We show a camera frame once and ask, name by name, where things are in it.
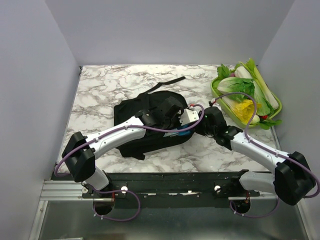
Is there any green vegetable tray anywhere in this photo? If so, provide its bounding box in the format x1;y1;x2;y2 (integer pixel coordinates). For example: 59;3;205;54
216;81;282;130

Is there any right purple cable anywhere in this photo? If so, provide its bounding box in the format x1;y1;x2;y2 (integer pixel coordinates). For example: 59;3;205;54
208;91;320;218

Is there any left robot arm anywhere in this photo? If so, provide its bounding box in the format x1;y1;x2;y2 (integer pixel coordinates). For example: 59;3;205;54
62;96;189;198

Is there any white daikon radish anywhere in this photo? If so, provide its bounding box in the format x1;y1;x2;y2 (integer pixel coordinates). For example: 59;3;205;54
234;66;253;79

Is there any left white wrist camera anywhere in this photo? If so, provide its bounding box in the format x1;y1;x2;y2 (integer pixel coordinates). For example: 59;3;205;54
178;108;199;126

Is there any blue dinosaur pencil case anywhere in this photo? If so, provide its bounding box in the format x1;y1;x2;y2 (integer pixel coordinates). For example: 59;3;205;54
163;124;193;137

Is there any aluminium mounting rail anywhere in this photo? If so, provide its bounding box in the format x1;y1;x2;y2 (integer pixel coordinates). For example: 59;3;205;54
39;177;306;201

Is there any yellow flower vegetable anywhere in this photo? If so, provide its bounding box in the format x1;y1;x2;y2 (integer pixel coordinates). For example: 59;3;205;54
229;99;255;125

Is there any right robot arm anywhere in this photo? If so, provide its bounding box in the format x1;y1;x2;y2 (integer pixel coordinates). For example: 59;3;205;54
195;106;316;206

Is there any green celery stalk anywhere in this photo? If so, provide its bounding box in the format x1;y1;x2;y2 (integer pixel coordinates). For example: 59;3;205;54
239;58;279;110

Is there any black backpack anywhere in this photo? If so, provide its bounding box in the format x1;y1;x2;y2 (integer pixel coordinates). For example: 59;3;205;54
113;76;195;160

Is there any napa cabbage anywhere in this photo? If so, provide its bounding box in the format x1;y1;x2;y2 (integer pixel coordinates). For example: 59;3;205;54
217;77;255;97

